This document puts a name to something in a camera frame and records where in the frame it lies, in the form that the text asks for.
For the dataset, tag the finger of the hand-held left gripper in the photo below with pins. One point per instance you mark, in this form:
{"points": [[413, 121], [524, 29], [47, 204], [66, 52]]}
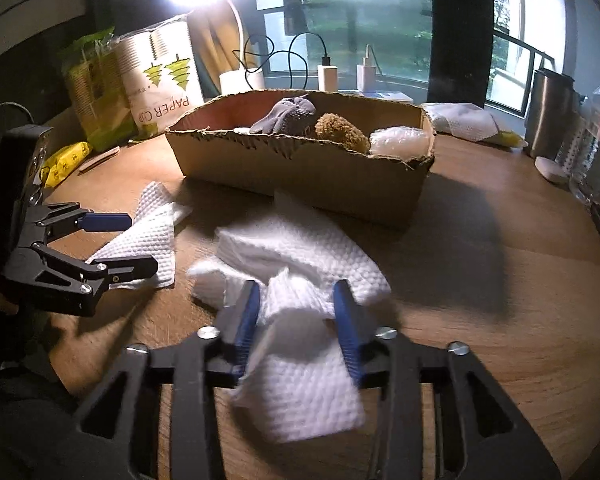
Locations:
{"points": [[107, 221], [125, 267]]}

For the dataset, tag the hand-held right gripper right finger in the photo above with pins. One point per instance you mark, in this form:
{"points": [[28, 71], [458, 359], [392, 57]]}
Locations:
{"points": [[350, 330]]}

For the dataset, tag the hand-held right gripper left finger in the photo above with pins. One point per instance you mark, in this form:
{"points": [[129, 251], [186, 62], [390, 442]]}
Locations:
{"points": [[245, 325]]}

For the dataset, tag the white paper towel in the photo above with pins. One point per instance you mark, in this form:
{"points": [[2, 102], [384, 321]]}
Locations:
{"points": [[300, 400], [150, 240]]}

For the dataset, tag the cardboard box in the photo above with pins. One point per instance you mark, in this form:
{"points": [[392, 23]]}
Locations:
{"points": [[305, 185]]}

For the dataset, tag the bubble wrap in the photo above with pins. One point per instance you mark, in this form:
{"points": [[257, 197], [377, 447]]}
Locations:
{"points": [[400, 142]]}

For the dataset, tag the brown fuzzy pouch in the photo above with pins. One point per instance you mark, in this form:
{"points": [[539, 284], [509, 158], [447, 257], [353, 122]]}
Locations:
{"points": [[342, 132]]}

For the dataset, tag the grey knit glove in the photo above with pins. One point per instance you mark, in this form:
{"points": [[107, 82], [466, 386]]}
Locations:
{"points": [[287, 115]]}

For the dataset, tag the small yellow packet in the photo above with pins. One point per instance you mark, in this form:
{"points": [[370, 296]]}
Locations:
{"points": [[65, 165]]}

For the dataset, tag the beige flat stick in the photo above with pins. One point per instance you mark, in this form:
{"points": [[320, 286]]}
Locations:
{"points": [[100, 160]]}

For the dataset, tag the green plastic package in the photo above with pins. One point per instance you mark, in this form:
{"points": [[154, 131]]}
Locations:
{"points": [[97, 95]]}

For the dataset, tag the white paper cup bag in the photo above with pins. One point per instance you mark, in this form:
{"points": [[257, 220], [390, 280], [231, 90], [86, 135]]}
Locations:
{"points": [[165, 90]]}

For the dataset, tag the white desk lamp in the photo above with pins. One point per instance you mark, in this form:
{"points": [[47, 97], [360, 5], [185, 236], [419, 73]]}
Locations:
{"points": [[240, 82]]}

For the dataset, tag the mustard curtain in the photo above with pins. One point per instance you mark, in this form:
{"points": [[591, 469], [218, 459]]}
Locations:
{"points": [[215, 45]]}

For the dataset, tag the white and blue box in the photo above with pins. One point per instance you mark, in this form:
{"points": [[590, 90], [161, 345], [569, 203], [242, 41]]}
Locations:
{"points": [[387, 97]]}

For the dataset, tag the white plastic bag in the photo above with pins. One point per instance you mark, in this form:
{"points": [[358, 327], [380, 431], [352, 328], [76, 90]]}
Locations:
{"points": [[465, 122]]}

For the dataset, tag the steel tumbler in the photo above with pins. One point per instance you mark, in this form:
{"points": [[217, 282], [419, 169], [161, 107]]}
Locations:
{"points": [[547, 115]]}

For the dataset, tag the clear water bottle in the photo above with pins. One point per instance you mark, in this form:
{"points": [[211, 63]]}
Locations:
{"points": [[597, 150]]}

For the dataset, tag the black window frame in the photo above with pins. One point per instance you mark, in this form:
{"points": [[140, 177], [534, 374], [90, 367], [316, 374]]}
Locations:
{"points": [[460, 35]]}

